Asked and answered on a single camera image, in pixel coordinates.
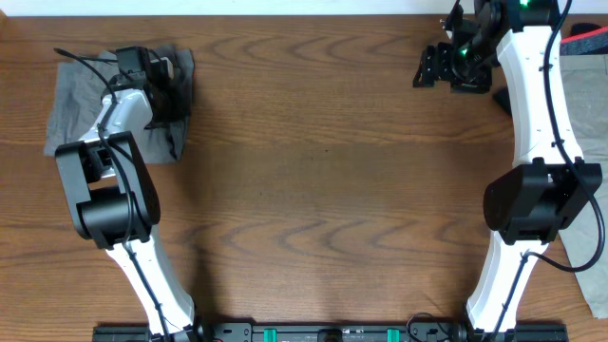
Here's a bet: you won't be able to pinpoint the khaki folded shorts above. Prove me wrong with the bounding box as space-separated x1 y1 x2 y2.
558 54 608 319

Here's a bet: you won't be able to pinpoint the grey shorts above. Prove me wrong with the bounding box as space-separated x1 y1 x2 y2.
44 45 195 164

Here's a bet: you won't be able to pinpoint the dark grey red-trimmed garment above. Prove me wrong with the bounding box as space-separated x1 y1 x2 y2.
560 23 607 56

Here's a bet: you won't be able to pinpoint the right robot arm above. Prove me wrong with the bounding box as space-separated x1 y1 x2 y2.
407 0 607 341

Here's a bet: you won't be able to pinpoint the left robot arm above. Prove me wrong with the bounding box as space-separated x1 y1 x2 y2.
54 46 213 341

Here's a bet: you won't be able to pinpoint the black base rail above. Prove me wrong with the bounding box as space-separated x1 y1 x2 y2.
91 320 569 342

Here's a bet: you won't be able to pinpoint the black garment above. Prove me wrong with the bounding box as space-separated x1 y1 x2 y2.
492 87 512 117

